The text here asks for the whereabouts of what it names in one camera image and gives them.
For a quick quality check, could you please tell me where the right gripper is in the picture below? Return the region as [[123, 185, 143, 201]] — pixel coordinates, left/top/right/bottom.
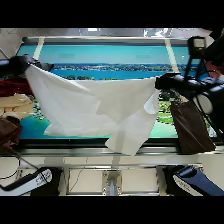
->
[[154, 73, 184, 92]]

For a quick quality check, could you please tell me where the white T-shirt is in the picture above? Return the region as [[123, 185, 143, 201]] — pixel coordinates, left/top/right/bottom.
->
[[24, 63, 162, 157]]

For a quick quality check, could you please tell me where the brown garment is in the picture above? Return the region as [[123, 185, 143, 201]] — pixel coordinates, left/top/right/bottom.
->
[[0, 115, 24, 155], [169, 99, 217, 155]]

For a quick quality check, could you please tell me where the dark red garment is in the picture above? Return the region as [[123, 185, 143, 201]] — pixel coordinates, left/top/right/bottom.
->
[[0, 77, 34, 98]]

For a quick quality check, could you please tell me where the cream garment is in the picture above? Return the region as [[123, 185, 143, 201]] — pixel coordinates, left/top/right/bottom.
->
[[0, 93, 36, 120]]

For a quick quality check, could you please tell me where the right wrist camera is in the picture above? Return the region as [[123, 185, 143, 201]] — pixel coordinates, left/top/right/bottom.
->
[[184, 35, 208, 81]]

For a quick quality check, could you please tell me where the black cable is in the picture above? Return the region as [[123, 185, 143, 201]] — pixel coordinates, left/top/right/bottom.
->
[[68, 168, 85, 194], [0, 156, 22, 181]]

